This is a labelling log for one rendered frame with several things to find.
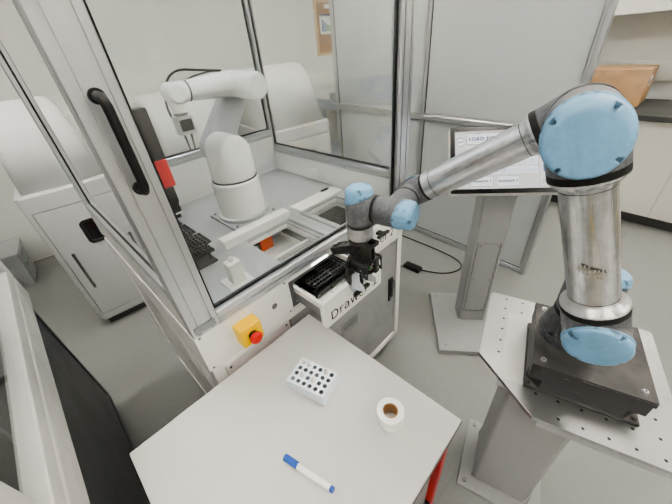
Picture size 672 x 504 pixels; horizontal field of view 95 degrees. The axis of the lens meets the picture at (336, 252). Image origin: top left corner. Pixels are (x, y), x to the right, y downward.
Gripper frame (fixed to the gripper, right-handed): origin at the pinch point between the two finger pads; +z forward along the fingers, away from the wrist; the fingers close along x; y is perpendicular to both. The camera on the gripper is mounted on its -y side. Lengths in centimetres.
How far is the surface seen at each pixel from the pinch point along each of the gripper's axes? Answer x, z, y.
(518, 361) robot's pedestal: 16, 15, 47
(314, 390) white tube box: -30.0, 12.5, 9.1
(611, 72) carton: 322, -25, 11
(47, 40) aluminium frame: -46, -70, -18
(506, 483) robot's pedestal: 16, 81, 59
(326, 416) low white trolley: -32.2, 14.8, 15.7
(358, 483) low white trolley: -38, 15, 32
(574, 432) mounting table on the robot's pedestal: 4, 15, 63
